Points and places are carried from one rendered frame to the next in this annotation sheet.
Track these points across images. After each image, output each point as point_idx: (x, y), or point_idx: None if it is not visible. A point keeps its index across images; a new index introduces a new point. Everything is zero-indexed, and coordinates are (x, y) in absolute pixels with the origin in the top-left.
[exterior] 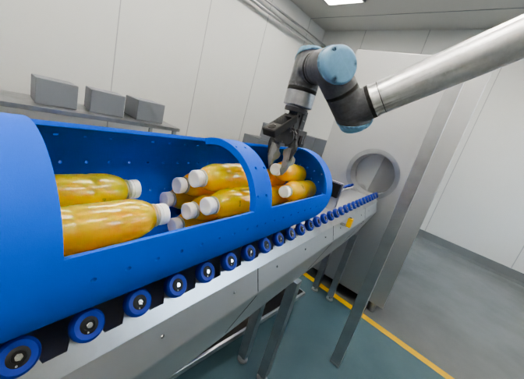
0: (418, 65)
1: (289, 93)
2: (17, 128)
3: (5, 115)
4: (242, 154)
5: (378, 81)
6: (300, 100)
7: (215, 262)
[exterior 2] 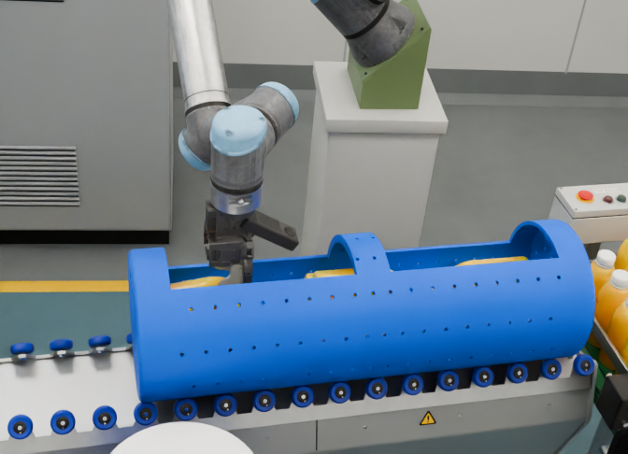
0: (217, 46)
1: (262, 190)
2: (548, 224)
3: (557, 233)
4: (369, 234)
5: (221, 88)
6: None
7: None
